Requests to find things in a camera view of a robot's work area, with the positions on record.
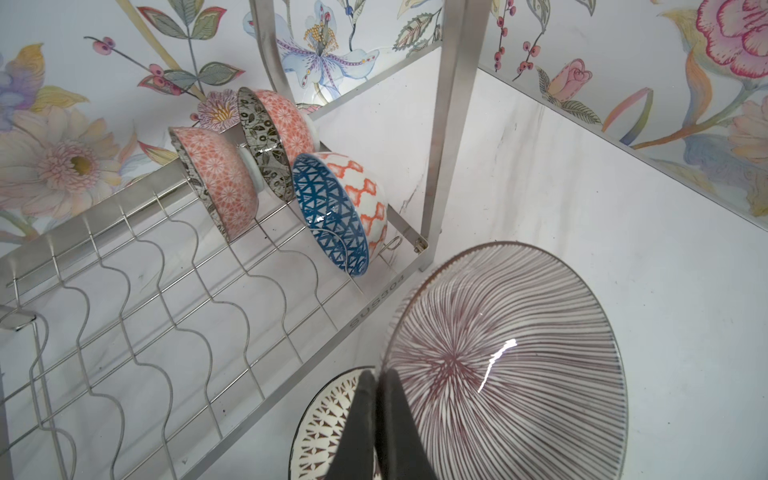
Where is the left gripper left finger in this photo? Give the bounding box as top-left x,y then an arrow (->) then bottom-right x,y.
326,370 -> 377,480

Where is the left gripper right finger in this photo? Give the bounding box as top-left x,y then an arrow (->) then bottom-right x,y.
374,369 -> 437,480

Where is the purple striped bowl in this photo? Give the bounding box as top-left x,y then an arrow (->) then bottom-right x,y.
382,241 -> 628,479

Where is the blue triangle pattern bowl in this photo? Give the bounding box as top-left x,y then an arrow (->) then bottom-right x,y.
292,152 -> 388,277

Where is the orange pattern bowl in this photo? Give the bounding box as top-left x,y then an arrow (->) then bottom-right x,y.
169,127 -> 259,242

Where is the green leaf pattern bowl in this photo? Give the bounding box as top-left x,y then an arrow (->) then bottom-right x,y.
237,87 -> 321,203

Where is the steel two-tier dish rack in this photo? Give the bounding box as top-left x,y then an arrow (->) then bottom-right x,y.
1,1 -> 490,479

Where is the white brown lattice bowl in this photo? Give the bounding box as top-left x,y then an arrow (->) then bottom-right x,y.
288,366 -> 383,479

